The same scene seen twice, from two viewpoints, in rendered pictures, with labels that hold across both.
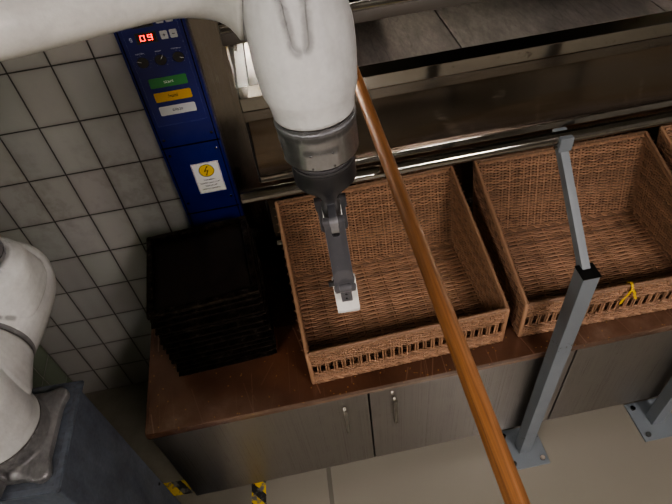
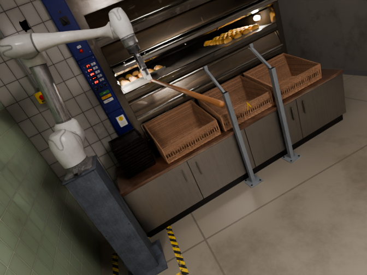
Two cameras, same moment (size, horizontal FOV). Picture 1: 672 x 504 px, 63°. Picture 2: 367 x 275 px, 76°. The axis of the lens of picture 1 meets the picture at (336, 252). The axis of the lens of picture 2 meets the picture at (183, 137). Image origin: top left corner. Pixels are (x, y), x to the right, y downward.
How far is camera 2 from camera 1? 1.09 m
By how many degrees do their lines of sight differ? 24
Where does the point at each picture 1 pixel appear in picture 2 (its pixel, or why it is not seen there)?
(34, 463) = (87, 165)
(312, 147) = (128, 39)
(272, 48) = (114, 21)
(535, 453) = (257, 180)
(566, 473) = (269, 180)
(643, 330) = (259, 116)
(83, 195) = (87, 137)
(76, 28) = (82, 35)
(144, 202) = (105, 136)
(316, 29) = (120, 15)
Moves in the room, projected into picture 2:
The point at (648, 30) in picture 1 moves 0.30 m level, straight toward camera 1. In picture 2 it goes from (223, 49) to (219, 55)
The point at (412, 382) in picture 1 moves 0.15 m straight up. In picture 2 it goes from (198, 152) to (192, 138)
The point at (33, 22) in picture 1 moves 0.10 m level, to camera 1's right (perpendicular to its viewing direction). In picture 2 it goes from (76, 33) to (92, 26)
